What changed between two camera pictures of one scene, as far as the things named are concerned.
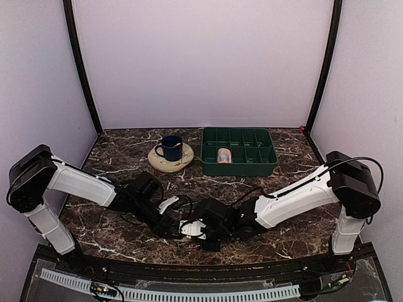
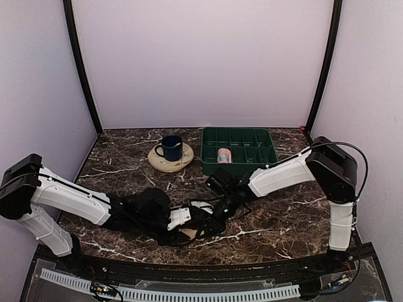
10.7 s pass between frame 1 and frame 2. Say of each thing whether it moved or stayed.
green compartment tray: stayed
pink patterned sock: stayed
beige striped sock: moved
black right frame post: stayed
